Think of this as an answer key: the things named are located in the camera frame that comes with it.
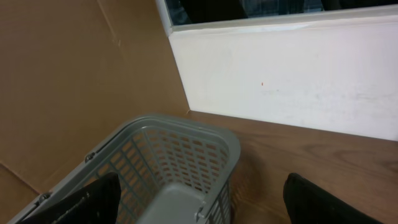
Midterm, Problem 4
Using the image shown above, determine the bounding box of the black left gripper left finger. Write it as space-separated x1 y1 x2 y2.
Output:
21 172 121 224

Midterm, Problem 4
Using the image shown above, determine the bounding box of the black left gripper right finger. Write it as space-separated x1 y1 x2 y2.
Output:
283 173 381 224

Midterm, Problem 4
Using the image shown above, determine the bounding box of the grey plastic basket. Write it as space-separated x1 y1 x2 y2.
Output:
12 114 241 224

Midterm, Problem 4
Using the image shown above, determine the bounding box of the brown cardboard panel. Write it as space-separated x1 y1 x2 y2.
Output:
1 0 188 223

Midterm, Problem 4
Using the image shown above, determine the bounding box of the dark monitor edge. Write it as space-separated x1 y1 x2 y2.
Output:
165 0 397 26

